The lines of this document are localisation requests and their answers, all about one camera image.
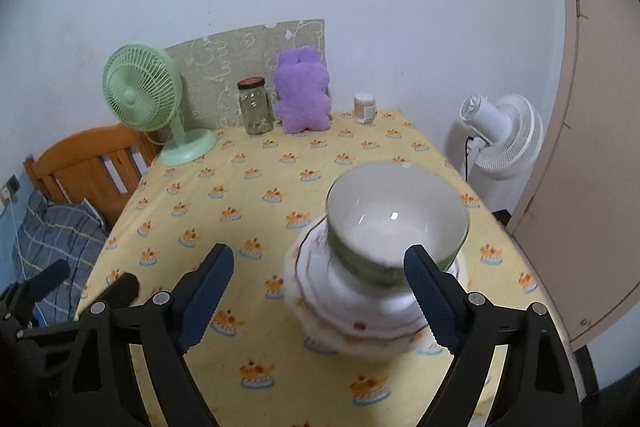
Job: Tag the green desk fan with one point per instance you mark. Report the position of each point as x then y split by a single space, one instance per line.
140 92

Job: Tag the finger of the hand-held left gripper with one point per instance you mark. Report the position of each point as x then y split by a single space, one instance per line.
122 289
50 274

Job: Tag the white standing fan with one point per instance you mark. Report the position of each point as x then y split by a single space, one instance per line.
505 137

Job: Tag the yellow printed tablecloth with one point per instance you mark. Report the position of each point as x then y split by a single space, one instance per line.
250 207

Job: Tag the wall power outlet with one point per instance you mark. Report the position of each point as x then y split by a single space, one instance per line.
11 184

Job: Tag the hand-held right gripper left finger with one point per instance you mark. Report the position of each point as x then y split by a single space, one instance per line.
205 302

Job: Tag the large orange floral plate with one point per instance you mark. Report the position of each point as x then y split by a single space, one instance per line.
350 347

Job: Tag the grey plaid pillow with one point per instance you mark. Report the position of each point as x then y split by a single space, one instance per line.
60 237

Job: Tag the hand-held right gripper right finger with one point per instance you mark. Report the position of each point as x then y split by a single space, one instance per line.
432 302

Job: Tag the purple plush toy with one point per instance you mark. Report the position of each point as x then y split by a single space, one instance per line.
300 97

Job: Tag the beige door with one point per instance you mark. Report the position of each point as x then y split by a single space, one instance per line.
600 157

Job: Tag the purple floral plate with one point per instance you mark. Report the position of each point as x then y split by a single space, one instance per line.
350 314

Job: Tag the cotton swab container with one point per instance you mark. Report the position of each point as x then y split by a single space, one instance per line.
365 109

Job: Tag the floral ceramic bowl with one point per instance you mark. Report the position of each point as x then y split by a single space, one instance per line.
365 287
395 212

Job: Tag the glass jar with lid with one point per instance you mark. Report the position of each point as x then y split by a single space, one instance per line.
256 112

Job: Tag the wooden bed headboard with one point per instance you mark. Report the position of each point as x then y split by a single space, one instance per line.
80 157

